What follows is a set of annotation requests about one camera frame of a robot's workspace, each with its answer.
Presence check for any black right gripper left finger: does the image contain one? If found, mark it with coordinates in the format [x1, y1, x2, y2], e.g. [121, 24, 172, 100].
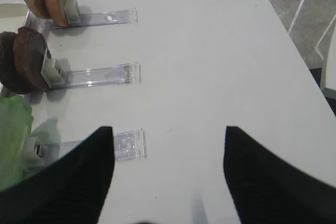
[1, 126, 115, 223]

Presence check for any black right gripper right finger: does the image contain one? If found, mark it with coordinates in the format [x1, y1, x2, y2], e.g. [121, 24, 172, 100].
[223, 126, 335, 223]

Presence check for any brown meat patty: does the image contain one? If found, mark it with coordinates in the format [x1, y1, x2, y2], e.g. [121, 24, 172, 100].
[1, 31, 32, 94]
[13, 27, 49, 91]

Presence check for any grey pusher block lettuce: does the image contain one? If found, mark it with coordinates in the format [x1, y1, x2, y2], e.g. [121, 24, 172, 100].
[18, 132, 49, 170]

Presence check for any green lettuce leaf right rack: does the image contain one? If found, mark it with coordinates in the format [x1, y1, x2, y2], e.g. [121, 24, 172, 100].
[1, 95, 34, 190]

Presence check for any grey pusher block bread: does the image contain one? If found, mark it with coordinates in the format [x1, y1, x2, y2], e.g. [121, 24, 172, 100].
[65, 0, 80, 24]

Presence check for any grey pusher block patty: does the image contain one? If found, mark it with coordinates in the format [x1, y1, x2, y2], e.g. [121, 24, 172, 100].
[41, 58, 65, 88]

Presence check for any clear rail lettuce right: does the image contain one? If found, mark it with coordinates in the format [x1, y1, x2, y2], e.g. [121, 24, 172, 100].
[45, 129, 147, 163]

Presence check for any clear rail patty right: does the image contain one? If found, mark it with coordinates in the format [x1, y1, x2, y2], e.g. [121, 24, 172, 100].
[50, 62, 142, 90]

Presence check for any clear rail bread right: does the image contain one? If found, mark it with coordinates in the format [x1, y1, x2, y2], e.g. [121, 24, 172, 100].
[46, 8, 138, 30]

